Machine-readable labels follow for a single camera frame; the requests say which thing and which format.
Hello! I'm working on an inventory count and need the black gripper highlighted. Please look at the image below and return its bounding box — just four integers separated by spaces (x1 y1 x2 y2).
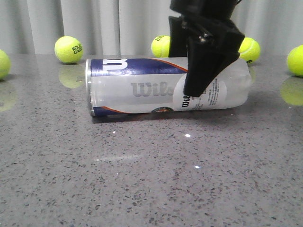
169 0 245 97

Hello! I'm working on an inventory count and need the clear Wilson tennis ball can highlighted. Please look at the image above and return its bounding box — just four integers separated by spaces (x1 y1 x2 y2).
86 57 252 117

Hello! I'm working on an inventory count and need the center back tennis ball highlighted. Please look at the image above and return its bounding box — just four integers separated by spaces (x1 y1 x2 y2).
151 35 170 58

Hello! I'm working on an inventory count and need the Wilson tennis ball right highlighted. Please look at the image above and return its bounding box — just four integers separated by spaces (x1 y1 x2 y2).
239 37 261 64

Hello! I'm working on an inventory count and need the tennis ball far right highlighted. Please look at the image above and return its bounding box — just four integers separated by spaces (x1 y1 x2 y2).
286 45 303 77

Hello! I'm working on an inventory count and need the Roland Garros tennis ball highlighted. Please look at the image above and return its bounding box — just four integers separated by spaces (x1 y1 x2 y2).
54 36 83 64

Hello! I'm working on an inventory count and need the tennis ball far left edge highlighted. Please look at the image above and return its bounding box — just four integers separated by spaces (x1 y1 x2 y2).
0 50 11 79

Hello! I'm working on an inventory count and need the grey pleated curtain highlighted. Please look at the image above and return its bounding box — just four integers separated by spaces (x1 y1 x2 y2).
0 0 303 56

